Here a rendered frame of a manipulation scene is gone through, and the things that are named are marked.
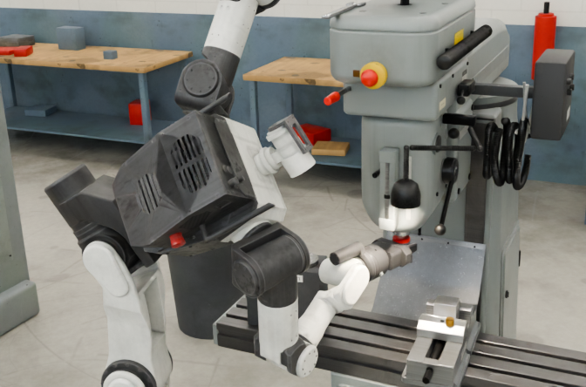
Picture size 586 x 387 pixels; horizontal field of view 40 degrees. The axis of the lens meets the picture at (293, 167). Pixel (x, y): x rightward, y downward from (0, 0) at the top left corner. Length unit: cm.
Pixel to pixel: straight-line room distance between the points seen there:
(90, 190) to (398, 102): 75
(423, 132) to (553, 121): 39
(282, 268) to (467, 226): 97
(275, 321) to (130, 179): 44
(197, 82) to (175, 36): 559
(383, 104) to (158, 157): 58
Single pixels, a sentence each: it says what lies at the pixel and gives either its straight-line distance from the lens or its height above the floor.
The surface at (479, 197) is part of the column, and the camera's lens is 250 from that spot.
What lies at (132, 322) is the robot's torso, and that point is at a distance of 200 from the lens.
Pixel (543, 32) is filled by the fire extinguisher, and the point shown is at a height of 117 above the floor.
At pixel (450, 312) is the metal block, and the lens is 222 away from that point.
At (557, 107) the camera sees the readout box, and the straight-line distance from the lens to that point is 220.
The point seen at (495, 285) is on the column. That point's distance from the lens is 264.
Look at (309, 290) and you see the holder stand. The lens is 231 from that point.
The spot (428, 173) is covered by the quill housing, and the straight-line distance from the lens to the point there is 204.
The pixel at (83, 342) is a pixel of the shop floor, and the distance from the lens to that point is 438.
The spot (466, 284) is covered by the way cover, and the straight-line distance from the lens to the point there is 255.
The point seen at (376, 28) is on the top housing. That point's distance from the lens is 182.
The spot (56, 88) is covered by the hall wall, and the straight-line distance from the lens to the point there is 837.
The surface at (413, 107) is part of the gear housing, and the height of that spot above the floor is 166.
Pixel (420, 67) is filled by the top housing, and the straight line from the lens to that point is 182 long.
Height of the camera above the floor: 215
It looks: 19 degrees down
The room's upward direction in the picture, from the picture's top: 2 degrees counter-clockwise
